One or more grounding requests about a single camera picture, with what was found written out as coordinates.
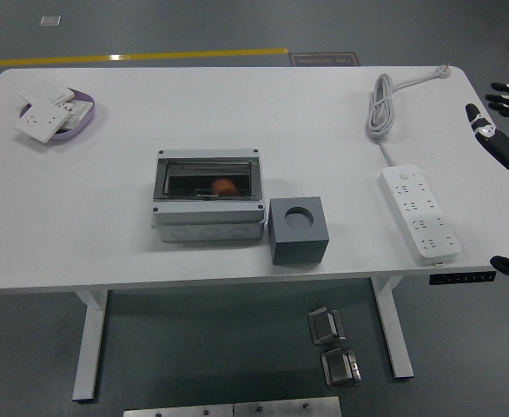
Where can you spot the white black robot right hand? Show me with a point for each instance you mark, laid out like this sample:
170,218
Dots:
502,145

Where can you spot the orange cylinder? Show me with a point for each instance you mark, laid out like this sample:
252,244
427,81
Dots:
223,187

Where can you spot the grey box with clear flap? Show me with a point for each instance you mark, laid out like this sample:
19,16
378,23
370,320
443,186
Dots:
206,217

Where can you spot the grey cube with round hole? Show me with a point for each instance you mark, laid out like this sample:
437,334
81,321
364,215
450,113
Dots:
298,249

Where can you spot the white power strip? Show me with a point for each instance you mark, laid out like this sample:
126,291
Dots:
419,213

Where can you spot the black table control panel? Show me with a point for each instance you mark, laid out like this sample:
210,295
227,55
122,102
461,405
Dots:
463,278

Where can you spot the dark floor sign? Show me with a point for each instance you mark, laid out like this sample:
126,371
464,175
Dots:
325,59

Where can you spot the metal clamp block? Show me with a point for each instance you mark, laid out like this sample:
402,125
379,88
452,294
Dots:
339,369
324,326

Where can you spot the metal plate with screws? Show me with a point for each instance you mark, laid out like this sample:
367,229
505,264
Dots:
287,407
176,412

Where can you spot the yellow floor tape line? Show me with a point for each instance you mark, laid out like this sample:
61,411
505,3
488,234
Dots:
150,56

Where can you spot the purple oval tray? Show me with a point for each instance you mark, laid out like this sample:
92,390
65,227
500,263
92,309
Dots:
83,126

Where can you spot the white printed card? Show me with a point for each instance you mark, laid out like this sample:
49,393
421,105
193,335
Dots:
80,110

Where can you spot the square metal floor plate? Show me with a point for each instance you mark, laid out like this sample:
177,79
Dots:
50,21

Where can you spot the white wall switch panel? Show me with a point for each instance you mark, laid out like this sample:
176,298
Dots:
46,92

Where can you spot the white wall socket panel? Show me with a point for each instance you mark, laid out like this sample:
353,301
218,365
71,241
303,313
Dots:
41,119

